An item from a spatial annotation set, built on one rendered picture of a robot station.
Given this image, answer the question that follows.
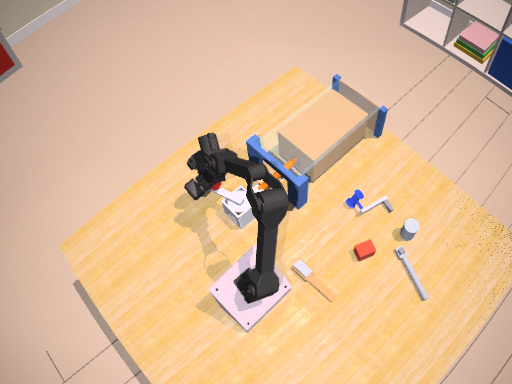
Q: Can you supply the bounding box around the blue-handled crank handle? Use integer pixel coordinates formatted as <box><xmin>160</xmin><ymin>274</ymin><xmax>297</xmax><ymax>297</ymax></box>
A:
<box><xmin>346</xmin><ymin>189</ymin><xmax>394</xmax><ymax>214</ymax></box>

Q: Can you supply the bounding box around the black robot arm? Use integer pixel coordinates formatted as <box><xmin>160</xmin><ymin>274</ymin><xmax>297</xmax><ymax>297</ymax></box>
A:
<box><xmin>186</xmin><ymin>132</ymin><xmax>289</xmax><ymax>304</ymax></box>

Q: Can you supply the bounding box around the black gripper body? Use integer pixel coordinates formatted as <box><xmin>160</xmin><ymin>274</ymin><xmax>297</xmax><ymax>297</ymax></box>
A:
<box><xmin>184</xmin><ymin>166</ymin><xmax>215</xmax><ymax>200</ymax></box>

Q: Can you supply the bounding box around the grey cylinder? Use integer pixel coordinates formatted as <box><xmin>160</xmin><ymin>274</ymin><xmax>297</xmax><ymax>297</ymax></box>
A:
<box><xmin>400</xmin><ymin>218</ymin><xmax>420</xmax><ymax>241</ymax></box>

